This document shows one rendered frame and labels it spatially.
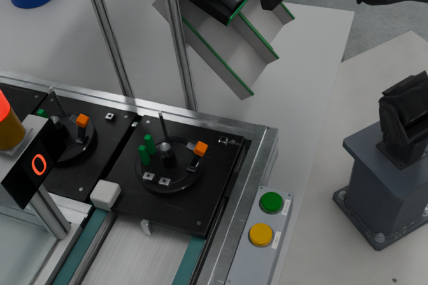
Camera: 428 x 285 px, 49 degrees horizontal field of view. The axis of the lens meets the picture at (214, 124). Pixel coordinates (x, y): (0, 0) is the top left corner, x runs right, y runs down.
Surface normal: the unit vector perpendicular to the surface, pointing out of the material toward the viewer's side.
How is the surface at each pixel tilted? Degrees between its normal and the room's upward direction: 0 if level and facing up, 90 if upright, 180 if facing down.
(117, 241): 0
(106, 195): 0
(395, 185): 0
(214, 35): 45
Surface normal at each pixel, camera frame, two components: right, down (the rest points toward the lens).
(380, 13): -0.10, -0.64
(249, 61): 0.54, -0.22
